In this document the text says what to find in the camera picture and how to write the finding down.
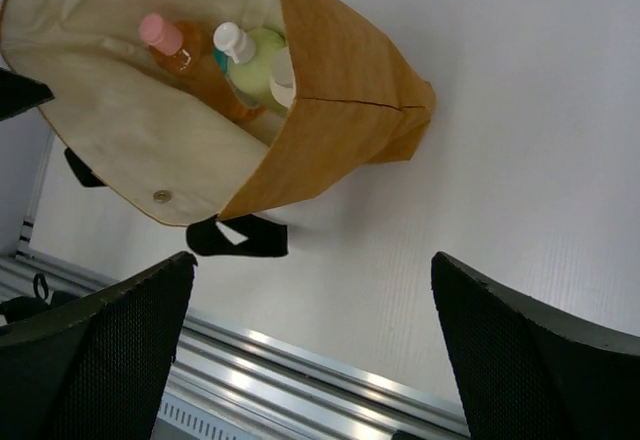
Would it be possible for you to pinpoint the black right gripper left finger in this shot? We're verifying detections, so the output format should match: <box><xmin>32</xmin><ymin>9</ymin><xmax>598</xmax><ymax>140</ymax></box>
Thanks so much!
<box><xmin>1</xmin><ymin>252</ymin><xmax>197</xmax><ymax>439</ymax></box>

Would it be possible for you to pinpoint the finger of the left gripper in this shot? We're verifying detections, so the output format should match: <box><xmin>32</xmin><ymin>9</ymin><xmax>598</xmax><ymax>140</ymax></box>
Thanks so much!
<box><xmin>0</xmin><ymin>68</ymin><xmax>54</xmax><ymax>121</ymax></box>

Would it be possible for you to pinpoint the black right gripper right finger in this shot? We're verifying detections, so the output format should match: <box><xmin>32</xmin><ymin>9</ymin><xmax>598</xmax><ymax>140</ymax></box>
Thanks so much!
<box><xmin>431</xmin><ymin>252</ymin><xmax>639</xmax><ymax>439</ymax></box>

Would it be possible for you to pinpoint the orange bottle pink cap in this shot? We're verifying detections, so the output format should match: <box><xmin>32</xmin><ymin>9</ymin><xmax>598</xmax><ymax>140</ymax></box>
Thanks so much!
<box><xmin>138</xmin><ymin>13</ymin><xmax>264</xmax><ymax>123</ymax></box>

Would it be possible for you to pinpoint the tan canvas tote bag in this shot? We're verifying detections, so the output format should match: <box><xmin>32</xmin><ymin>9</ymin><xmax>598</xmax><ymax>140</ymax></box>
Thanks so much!
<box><xmin>1</xmin><ymin>0</ymin><xmax>435</xmax><ymax>257</ymax></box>

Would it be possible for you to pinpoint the green pump bottle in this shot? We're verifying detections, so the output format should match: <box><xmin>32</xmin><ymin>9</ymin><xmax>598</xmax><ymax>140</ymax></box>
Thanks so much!
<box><xmin>212</xmin><ymin>22</ymin><xmax>287</xmax><ymax>115</ymax></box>

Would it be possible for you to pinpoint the cream cylindrical bottle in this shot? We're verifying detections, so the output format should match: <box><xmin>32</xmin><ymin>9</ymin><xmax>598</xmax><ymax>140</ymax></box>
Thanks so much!
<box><xmin>269</xmin><ymin>47</ymin><xmax>296</xmax><ymax>108</ymax></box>

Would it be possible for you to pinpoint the aluminium frame rail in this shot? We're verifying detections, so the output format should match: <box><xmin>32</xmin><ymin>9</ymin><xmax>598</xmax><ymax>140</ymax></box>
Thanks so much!
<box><xmin>1</xmin><ymin>257</ymin><xmax>469</xmax><ymax>439</ymax></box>

